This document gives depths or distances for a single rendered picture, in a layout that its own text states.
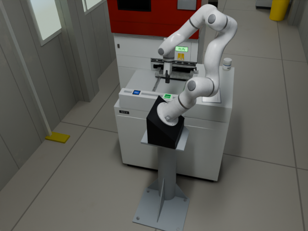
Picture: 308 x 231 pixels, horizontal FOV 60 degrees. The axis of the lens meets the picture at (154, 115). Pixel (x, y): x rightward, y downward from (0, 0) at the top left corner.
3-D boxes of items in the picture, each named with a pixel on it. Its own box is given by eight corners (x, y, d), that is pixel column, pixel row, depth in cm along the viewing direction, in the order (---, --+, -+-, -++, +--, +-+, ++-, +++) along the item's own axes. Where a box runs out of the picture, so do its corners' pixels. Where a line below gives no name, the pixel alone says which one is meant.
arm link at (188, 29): (191, 30, 164) (161, 60, 184) (202, 27, 176) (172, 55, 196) (183, 19, 164) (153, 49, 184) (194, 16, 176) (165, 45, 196)
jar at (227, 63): (222, 66, 245) (223, 57, 239) (230, 67, 243) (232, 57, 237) (222, 70, 239) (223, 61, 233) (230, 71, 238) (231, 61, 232)
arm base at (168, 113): (174, 131, 186) (192, 119, 174) (153, 114, 182) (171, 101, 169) (179, 113, 200) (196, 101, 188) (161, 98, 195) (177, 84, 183)
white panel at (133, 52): (118, 67, 279) (113, 30, 254) (195, 75, 262) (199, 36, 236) (117, 68, 277) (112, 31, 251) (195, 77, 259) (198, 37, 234)
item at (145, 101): (123, 101, 233) (122, 87, 224) (186, 109, 221) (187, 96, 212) (120, 107, 226) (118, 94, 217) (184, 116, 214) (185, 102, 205)
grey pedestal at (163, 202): (181, 236, 222) (186, 174, 170) (132, 222, 233) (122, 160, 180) (192, 186, 259) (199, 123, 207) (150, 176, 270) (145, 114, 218)
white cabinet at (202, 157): (140, 129, 326) (135, 70, 273) (220, 141, 305) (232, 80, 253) (122, 169, 278) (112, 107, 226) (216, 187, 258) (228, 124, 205)
